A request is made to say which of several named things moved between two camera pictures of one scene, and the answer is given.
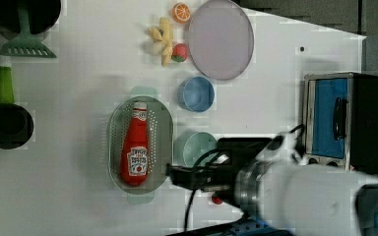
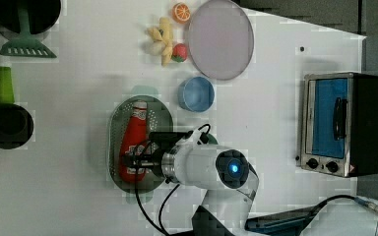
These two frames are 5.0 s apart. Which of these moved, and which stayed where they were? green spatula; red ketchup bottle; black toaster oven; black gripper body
Moved: black gripper body
Stayed: black toaster oven; green spatula; red ketchup bottle
